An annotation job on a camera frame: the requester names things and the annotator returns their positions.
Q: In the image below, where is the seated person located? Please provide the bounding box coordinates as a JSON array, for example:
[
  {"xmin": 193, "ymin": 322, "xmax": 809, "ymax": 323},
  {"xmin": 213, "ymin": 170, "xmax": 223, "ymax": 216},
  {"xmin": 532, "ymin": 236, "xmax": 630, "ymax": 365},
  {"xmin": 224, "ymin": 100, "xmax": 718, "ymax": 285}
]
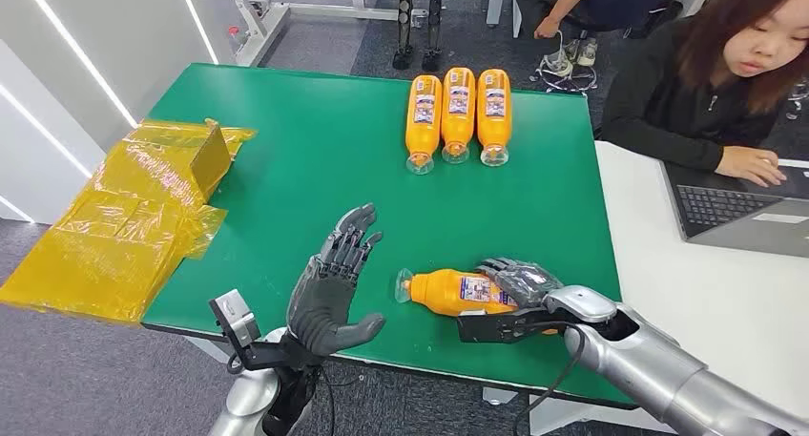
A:
[{"xmin": 512, "ymin": 0, "xmax": 682, "ymax": 68}]

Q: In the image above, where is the seated person's hand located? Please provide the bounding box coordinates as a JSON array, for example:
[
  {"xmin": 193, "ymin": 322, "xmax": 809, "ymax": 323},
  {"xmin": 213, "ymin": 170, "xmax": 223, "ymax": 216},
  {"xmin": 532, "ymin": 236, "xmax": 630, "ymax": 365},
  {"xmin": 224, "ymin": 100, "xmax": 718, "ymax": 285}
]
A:
[{"xmin": 533, "ymin": 16, "xmax": 563, "ymax": 41}]

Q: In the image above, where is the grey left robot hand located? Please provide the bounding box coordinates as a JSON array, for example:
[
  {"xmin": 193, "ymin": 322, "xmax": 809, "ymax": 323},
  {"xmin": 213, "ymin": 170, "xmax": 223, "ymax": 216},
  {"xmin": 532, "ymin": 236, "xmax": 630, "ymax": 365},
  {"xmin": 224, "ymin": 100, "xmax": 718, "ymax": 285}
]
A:
[{"xmin": 285, "ymin": 203, "xmax": 387, "ymax": 359}]

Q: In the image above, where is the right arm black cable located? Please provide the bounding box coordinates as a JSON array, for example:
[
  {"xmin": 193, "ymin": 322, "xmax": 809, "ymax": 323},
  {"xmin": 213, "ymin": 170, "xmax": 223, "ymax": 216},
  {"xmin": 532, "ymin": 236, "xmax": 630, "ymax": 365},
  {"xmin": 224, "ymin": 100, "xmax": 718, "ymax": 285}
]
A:
[{"xmin": 511, "ymin": 321, "xmax": 588, "ymax": 436}]

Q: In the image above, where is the white metal frame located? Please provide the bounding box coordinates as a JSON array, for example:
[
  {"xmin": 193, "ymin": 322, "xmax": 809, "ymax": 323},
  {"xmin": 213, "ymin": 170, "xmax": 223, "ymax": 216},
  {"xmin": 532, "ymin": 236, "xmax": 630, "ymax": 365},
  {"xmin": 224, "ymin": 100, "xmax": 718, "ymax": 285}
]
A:
[{"xmin": 220, "ymin": 0, "xmax": 431, "ymax": 68}]

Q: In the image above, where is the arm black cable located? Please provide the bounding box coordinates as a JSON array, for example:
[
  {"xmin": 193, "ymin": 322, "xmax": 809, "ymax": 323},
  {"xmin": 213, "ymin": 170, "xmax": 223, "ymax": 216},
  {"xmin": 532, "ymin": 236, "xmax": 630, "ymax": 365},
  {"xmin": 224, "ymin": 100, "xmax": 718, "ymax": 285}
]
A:
[
  {"xmin": 319, "ymin": 368, "xmax": 364, "ymax": 436},
  {"xmin": 511, "ymin": 321, "xmax": 588, "ymax": 436}
]

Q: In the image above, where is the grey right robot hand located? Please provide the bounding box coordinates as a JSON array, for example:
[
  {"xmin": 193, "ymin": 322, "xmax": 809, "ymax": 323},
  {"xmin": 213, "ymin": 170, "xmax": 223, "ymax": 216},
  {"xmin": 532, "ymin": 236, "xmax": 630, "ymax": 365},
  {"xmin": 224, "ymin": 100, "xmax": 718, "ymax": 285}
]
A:
[{"xmin": 473, "ymin": 258, "xmax": 565, "ymax": 311}]

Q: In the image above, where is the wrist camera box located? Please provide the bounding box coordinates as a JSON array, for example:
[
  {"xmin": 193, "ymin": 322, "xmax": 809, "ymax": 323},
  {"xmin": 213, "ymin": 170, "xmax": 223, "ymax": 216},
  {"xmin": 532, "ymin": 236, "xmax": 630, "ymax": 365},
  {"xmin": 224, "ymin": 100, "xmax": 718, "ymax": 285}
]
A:
[
  {"xmin": 209, "ymin": 288, "xmax": 262, "ymax": 350},
  {"xmin": 456, "ymin": 307, "xmax": 570, "ymax": 346}
]

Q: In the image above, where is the white shoe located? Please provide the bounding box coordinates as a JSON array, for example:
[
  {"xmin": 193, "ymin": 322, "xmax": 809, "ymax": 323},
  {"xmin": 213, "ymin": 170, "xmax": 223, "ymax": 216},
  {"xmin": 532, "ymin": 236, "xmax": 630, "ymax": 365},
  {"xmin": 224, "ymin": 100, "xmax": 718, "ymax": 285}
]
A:
[
  {"xmin": 575, "ymin": 37, "xmax": 599, "ymax": 68},
  {"xmin": 544, "ymin": 48, "xmax": 574, "ymax": 78}
]

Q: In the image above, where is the grey laptop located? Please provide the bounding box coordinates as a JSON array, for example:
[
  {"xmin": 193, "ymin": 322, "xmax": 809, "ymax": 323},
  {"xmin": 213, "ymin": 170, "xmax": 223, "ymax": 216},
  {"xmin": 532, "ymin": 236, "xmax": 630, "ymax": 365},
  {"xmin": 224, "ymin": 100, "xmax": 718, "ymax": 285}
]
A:
[{"xmin": 660, "ymin": 159, "xmax": 809, "ymax": 260}]

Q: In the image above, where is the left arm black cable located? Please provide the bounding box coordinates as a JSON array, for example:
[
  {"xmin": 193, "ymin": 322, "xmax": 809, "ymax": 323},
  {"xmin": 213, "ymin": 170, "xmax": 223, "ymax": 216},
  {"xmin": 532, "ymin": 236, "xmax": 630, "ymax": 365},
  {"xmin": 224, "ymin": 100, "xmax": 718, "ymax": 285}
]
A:
[{"xmin": 319, "ymin": 368, "xmax": 364, "ymax": 436}]

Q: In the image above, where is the orange juice bottle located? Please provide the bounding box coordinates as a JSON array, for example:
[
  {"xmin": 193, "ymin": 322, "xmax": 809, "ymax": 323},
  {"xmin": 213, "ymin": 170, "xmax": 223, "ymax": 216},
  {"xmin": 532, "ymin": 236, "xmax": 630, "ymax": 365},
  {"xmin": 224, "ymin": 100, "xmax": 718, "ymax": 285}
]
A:
[
  {"xmin": 476, "ymin": 69, "xmax": 513, "ymax": 168},
  {"xmin": 404, "ymin": 74, "xmax": 444, "ymax": 176},
  {"xmin": 441, "ymin": 67, "xmax": 477, "ymax": 165},
  {"xmin": 394, "ymin": 267, "xmax": 521, "ymax": 319}
]

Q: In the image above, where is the yellow film-wrapped cardboard box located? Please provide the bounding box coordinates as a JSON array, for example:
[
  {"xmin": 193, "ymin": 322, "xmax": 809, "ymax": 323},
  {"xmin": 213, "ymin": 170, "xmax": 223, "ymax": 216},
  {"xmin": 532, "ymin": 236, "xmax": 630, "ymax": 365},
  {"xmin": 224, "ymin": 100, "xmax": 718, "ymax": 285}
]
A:
[{"xmin": 0, "ymin": 117, "xmax": 258, "ymax": 325}]

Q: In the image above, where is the small red-topped fixture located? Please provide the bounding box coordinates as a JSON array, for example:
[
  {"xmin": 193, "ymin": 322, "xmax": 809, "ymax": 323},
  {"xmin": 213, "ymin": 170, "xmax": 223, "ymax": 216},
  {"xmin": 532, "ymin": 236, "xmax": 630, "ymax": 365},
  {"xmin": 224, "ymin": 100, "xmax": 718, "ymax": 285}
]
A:
[{"xmin": 227, "ymin": 26, "xmax": 251, "ymax": 58}]

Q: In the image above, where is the person at laptop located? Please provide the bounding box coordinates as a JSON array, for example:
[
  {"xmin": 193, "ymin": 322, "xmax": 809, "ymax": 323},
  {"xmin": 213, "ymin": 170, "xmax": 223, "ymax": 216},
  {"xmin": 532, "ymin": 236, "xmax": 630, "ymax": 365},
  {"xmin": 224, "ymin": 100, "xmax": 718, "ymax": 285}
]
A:
[{"xmin": 598, "ymin": 0, "xmax": 809, "ymax": 188}]

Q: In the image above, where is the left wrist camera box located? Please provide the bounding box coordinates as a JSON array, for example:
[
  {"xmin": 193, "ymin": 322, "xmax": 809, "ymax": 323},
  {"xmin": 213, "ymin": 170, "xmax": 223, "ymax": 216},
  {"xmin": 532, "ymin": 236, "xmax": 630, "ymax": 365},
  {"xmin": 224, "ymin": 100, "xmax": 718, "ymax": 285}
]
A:
[{"xmin": 209, "ymin": 288, "xmax": 262, "ymax": 350}]

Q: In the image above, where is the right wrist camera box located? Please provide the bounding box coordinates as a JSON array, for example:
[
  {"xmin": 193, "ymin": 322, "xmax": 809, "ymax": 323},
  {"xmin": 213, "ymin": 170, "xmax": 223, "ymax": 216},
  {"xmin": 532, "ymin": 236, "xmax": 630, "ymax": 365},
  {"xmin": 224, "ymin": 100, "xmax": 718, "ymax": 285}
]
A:
[{"xmin": 456, "ymin": 307, "xmax": 570, "ymax": 346}]

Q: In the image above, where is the chair base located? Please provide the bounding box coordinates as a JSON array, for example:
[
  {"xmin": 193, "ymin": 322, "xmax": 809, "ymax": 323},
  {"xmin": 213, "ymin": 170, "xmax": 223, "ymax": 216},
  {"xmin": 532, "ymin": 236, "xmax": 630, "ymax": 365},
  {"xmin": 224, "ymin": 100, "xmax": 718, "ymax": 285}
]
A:
[{"xmin": 529, "ymin": 31, "xmax": 599, "ymax": 95}]

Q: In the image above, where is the green table mat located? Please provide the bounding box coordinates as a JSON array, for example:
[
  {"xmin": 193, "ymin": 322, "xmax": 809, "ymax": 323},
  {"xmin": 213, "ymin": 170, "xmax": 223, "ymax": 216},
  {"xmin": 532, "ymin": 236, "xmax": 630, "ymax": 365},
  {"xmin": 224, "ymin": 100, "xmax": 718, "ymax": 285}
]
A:
[{"xmin": 139, "ymin": 63, "xmax": 641, "ymax": 410}]

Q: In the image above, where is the black robot leg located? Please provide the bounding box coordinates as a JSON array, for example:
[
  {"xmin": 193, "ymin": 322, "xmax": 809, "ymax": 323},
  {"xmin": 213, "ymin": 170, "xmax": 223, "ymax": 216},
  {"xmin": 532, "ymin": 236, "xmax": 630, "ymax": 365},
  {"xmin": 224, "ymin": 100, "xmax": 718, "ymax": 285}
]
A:
[
  {"xmin": 421, "ymin": 0, "xmax": 453, "ymax": 74},
  {"xmin": 391, "ymin": 0, "xmax": 417, "ymax": 72}
]

